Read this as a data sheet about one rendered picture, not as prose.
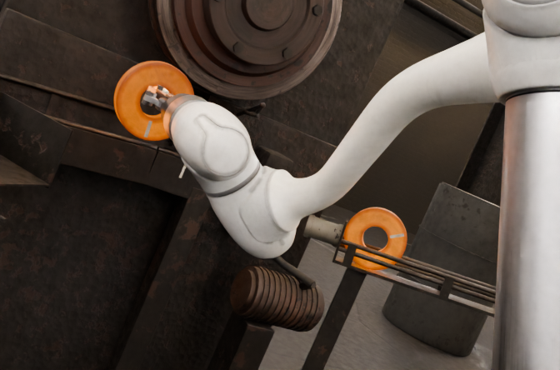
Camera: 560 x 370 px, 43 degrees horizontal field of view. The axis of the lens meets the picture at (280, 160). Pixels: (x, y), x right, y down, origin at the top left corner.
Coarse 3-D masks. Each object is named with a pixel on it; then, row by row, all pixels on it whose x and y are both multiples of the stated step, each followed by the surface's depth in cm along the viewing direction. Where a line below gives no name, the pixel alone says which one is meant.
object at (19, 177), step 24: (0, 96) 141; (0, 120) 141; (24, 120) 138; (48, 120) 135; (0, 144) 140; (24, 144) 137; (48, 144) 134; (0, 168) 131; (24, 168) 136; (48, 168) 134
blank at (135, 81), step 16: (144, 64) 136; (160, 64) 137; (128, 80) 136; (144, 80) 137; (160, 80) 138; (176, 80) 139; (128, 96) 136; (128, 112) 137; (128, 128) 138; (144, 128) 140; (160, 128) 141
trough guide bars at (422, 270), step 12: (348, 252) 176; (372, 252) 175; (348, 264) 176; (384, 264) 175; (396, 264) 181; (408, 264) 174; (420, 264) 180; (420, 276) 174; (432, 276) 180; (444, 276) 173; (456, 276) 179; (444, 288) 173; (456, 288) 173; (468, 288) 179; (480, 288) 172; (492, 288) 178; (444, 300) 173; (492, 300) 172
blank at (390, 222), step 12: (360, 216) 178; (372, 216) 177; (384, 216) 177; (396, 216) 177; (348, 228) 178; (360, 228) 178; (384, 228) 177; (396, 228) 176; (348, 240) 178; (360, 240) 178; (396, 240) 176; (360, 252) 178; (384, 252) 177; (396, 252) 176; (360, 264) 178; (372, 264) 177
